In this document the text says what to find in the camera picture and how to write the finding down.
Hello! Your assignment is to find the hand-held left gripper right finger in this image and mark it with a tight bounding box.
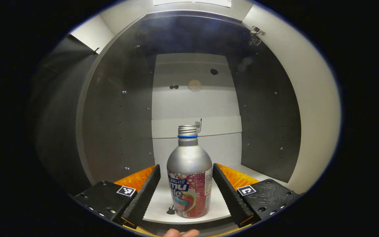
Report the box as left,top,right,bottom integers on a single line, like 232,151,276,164
212,163,302,228

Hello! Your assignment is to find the large ceiling light panel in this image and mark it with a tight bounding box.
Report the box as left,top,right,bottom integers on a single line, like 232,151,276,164
153,0,233,8

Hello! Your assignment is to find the beige cabinet door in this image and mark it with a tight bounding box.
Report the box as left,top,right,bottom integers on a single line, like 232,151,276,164
242,3,341,195

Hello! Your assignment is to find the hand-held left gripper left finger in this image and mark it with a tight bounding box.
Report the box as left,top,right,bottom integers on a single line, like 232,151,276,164
73,164,161,228

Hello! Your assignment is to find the grey cabinet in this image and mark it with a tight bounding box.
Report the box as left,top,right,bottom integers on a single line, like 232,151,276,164
76,10,303,231

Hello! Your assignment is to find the silver bottle with red label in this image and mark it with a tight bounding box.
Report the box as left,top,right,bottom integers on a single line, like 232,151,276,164
166,125,214,219

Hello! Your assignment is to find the metal door hinge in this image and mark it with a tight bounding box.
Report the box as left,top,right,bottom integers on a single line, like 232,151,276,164
249,26,265,46

